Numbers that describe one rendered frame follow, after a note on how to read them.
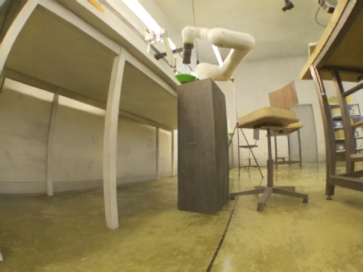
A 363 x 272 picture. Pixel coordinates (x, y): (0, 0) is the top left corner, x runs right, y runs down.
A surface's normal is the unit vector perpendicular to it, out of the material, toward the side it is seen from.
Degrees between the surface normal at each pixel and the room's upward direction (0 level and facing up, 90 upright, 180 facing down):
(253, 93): 90
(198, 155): 90
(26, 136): 90
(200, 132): 90
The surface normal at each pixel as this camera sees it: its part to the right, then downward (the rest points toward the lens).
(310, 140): -0.40, -0.13
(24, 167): 0.92, -0.07
